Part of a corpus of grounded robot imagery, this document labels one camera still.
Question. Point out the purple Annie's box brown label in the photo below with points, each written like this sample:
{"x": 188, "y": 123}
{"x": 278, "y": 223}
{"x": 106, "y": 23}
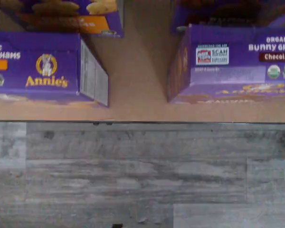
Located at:
{"x": 228, "y": 76}
{"x": 228, "y": 12}

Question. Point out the brown wooden shelf board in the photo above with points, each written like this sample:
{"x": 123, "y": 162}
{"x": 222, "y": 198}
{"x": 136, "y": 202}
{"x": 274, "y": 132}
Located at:
{"x": 137, "y": 71}

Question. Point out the purple Annie's box orange label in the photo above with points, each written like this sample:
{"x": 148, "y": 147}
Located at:
{"x": 38, "y": 59}
{"x": 61, "y": 14}

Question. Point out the black metal shelf rack frame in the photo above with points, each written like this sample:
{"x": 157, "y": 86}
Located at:
{"x": 180, "y": 122}

